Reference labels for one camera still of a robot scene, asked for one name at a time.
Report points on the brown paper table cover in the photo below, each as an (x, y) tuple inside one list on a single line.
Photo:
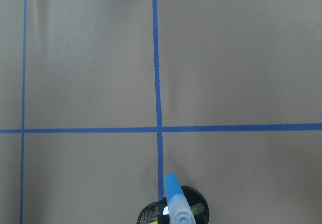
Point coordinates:
[(100, 99)]

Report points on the blue marker pen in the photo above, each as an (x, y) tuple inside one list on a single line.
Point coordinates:
[(178, 208)]

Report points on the black mesh pen cup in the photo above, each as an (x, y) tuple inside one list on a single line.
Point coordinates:
[(195, 199)]

